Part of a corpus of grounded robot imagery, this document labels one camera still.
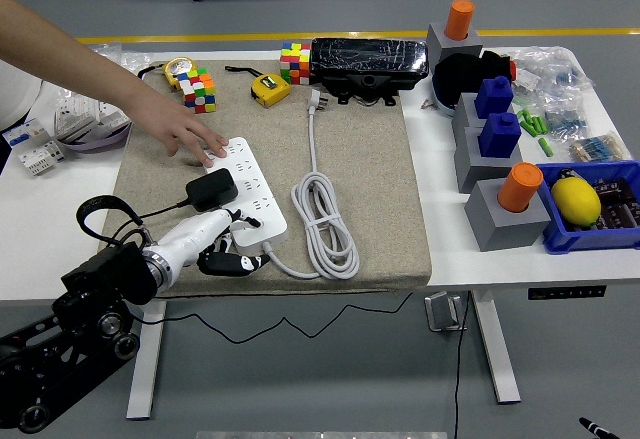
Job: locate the person's hand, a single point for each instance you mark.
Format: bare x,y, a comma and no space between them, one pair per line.
170,126

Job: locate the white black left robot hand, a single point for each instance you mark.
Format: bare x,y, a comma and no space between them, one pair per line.
195,236

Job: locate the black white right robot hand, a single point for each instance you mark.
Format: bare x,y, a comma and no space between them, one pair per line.
595,428

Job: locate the black plug adapter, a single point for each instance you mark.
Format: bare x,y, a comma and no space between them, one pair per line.
212,190

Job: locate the white power strip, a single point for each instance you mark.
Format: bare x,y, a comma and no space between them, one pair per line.
265,194

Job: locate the person's forearm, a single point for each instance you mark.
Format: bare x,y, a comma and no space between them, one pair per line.
65,59

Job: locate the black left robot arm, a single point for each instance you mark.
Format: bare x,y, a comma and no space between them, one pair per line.
110,274

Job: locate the white-edged puzzle cube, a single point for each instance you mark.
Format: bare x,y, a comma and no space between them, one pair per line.
197,91

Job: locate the yellow tape measure round face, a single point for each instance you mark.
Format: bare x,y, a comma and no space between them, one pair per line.
179,68

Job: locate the empty clear plastic bag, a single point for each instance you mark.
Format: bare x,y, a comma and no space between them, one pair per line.
132,61

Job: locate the clear bag of nuts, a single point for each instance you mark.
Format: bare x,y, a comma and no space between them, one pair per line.
111,51

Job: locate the yellow black tape measure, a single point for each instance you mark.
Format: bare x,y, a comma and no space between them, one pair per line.
270,90

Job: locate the white table leg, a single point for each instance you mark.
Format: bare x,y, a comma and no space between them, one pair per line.
145,359
492,349

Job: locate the black table control panel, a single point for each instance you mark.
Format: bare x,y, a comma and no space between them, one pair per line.
565,292

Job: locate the neon stickerless puzzle cube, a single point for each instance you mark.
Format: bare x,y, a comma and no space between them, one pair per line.
295,63

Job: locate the white blue circuit breaker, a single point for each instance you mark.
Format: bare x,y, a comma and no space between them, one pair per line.
30,151

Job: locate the person's torso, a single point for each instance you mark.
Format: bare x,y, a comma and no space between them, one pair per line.
15,99

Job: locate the grey-brown mat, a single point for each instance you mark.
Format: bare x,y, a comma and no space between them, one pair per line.
360,184

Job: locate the blue plastic bin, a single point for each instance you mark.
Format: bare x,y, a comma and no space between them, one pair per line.
565,239

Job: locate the black wrapped box device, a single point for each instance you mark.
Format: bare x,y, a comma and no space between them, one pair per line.
367,59

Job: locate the grey square block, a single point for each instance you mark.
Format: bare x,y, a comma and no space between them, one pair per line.
465,114
475,169
500,229
440,44

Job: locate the dark brown components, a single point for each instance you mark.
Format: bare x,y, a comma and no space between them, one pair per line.
620,204

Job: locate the yellow lemon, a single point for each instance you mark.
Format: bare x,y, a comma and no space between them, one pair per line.
575,201

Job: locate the orange cylinder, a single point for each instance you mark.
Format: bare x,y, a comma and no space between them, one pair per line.
459,19
520,186

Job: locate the white round base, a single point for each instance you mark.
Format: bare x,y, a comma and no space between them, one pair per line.
444,106

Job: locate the clear bag of resistors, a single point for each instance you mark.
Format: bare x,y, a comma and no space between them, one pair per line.
600,148

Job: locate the green battery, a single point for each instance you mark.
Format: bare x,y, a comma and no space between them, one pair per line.
541,125
524,117
545,147
530,127

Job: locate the black cloth bundle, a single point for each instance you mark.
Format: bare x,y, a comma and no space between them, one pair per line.
460,76

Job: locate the blue peg block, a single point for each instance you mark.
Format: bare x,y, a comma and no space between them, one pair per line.
497,136
492,96

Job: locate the clear bag blue components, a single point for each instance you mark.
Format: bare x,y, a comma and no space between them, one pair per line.
550,74
565,119

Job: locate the red cap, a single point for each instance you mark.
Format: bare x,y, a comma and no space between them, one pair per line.
513,70

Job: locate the silver metal bracket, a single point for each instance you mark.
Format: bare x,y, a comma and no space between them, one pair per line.
440,311

